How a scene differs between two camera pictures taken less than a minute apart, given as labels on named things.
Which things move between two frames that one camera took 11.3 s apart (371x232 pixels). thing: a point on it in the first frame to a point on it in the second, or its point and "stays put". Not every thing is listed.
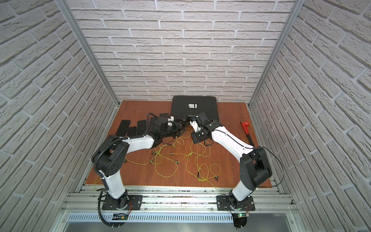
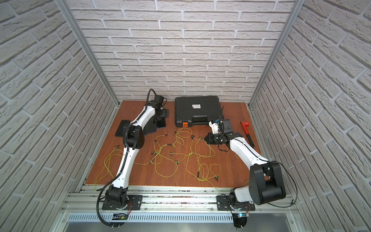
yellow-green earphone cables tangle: x=183 y=152 stays put
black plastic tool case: x=184 y=106 stays put
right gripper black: x=195 y=139 to x=209 y=140
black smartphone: x=122 y=128 stays put
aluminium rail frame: x=269 y=199 stays put
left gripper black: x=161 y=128 to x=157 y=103
